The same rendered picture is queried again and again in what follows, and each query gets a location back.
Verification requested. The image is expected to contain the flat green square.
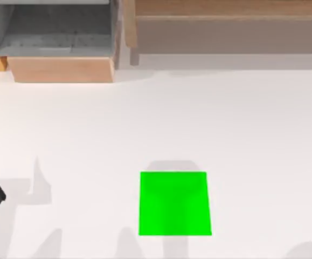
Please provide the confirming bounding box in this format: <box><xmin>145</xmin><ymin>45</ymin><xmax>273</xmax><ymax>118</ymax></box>
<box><xmin>138</xmin><ymin>171</ymin><xmax>213</xmax><ymax>236</ymax></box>

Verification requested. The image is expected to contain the pale wooden drawer front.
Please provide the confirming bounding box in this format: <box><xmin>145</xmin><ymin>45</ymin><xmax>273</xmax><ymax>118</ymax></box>
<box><xmin>6</xmin><ymin>56</ymin><xmax>115</xmax><ymax>83</ymax></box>

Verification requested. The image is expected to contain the grey pierced drawer inside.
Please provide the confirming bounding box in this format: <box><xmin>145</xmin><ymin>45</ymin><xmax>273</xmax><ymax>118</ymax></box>
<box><xmin>0</xmin><ymin>0</ymin><xmax>122</xmax><ymax>58</ymax></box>

